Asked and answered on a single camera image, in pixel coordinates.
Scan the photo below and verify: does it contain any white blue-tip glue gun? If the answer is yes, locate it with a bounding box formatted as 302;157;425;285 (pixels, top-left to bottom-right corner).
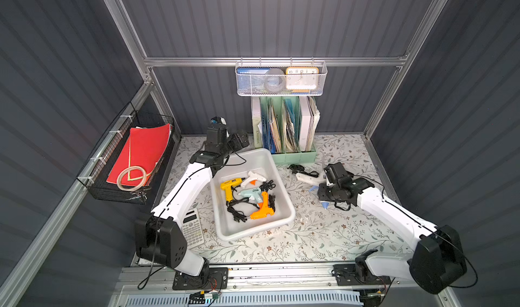
295;172;329;192

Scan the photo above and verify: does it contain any yellow glue gun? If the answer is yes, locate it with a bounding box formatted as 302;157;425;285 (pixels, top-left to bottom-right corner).
220;178;244;203

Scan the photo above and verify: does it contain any mint green glue gun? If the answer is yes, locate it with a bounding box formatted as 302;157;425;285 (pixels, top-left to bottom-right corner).
238;187;264;204

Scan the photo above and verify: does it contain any orange glue gun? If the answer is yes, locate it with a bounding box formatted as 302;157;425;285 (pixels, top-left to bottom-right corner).
249;191;275;220

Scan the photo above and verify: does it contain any white orange-trigger glue gun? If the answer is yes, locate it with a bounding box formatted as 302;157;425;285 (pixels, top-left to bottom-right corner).
240;171;267;189

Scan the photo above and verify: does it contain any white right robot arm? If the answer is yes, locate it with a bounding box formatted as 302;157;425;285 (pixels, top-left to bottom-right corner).
318;163;467;294

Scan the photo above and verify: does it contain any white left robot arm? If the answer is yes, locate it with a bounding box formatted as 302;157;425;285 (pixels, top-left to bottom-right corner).
135;121;249;277

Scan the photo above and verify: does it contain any white plastic storage box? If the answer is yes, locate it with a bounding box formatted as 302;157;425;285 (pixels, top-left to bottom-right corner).
211;148;296;241

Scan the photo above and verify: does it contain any blue box in basket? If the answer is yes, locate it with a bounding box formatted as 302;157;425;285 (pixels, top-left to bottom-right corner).
236;67;269;96

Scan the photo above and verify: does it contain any green desktop file organizer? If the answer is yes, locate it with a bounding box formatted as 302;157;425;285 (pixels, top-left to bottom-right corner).
251;96;320;165

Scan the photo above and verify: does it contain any red folder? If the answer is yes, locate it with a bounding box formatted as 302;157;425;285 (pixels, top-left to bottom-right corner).
106;124;171;191

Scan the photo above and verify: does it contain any grey tape roll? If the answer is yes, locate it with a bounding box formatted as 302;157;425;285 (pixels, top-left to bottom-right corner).
264;68;286;93

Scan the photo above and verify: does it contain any white calculator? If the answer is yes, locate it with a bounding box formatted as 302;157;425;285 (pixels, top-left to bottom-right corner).
182;208;204;249

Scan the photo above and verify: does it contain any yellow white alarm clock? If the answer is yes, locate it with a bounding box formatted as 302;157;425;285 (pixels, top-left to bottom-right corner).
286;67;320;90

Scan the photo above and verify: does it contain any coiled beige tube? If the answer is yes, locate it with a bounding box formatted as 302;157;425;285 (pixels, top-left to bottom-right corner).
116;165;150;193

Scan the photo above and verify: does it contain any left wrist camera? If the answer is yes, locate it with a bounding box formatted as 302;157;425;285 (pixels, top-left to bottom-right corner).
211;117;227;125

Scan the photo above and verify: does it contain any white wire mesh basket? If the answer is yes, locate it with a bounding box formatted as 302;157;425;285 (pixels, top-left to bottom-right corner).
235;59;328;97

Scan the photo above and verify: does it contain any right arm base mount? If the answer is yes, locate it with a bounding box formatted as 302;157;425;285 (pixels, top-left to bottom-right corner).
331;262;391;286

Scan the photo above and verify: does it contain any black wire wall basket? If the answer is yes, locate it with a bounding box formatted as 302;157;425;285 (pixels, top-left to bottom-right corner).
77;109;176;205

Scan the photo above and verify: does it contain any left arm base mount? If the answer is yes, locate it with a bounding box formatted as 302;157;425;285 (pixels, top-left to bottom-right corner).
172;267;229;291

